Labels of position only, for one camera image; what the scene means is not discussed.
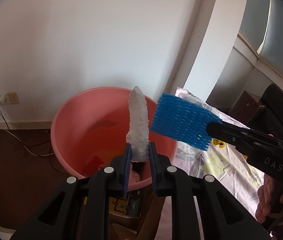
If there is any blue foam fruit net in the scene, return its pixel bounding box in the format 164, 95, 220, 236
150, 93, 222, 151

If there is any white foam net strip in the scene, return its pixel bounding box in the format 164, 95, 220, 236
126, 86, 149, 162

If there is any colourful wrapper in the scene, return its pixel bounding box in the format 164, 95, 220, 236
128, 162, 146, 184

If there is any person right hand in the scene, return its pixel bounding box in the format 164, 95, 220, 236
256, 174, 283, 224

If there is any black office chair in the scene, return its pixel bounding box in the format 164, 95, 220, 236
246, 83, 283, 140

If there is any pink floral tablecloth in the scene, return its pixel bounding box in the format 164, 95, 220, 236
155, 88, 264, 239

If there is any wall power socket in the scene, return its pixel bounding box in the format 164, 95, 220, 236
0, 92, 20, 105

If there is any black power cable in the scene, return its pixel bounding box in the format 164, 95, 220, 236
0, 95, 70, 176

